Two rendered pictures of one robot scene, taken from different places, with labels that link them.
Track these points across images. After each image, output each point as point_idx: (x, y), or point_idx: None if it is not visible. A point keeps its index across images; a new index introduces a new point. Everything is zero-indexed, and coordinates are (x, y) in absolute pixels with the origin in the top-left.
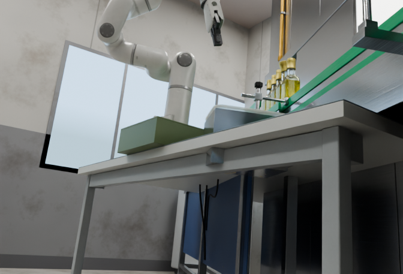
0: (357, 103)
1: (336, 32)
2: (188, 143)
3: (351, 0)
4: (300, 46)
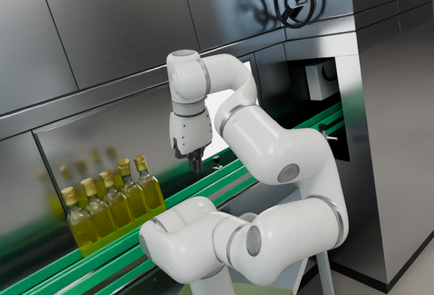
0: (285, 186)
1: (148, 119)
2: (297, 281)
3: (167, 91)
4: (42, 123)
